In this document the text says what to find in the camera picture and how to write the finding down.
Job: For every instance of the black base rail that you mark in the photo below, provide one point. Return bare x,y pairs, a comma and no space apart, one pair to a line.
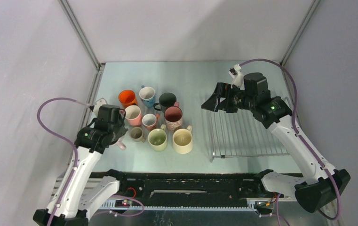
188,189

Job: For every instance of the pink patterned mug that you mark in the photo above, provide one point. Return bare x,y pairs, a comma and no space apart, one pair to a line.
173,117

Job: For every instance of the wire dish rack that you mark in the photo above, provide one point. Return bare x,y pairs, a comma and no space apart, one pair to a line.
236,135

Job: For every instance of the grey black mug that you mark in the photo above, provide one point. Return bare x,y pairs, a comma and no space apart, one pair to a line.
166,100

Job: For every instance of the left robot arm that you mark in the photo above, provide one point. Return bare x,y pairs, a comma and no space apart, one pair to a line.
69,207

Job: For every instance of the pale green cup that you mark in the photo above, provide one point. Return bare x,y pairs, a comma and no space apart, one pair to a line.
157,138

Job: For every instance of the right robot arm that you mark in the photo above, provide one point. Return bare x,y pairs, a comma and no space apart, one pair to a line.
321,183

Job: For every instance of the light blue mug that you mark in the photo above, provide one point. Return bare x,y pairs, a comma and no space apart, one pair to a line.
147,96

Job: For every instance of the beige mug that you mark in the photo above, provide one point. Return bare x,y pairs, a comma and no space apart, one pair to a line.
137,134

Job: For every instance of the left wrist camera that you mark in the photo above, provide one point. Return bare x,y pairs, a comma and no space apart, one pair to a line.
100,102

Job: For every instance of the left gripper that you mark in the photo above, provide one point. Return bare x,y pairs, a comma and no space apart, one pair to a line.
122,130

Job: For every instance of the cream cup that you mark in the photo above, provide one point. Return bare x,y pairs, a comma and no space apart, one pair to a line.
183,140

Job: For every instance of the orange mug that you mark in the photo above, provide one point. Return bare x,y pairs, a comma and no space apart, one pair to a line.
127,98

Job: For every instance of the white lilac mug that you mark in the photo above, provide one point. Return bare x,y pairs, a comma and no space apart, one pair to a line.
120,145

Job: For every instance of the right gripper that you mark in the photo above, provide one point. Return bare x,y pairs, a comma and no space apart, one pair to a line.
210,104

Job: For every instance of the small pink cup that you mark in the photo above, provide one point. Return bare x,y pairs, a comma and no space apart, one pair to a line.
150,121

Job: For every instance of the grey cable duct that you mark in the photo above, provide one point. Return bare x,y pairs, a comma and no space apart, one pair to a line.
111,205

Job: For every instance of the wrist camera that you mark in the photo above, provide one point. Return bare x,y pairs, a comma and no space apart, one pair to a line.
100,102
237,75

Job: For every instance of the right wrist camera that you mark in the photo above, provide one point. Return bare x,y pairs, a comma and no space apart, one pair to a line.
237,75

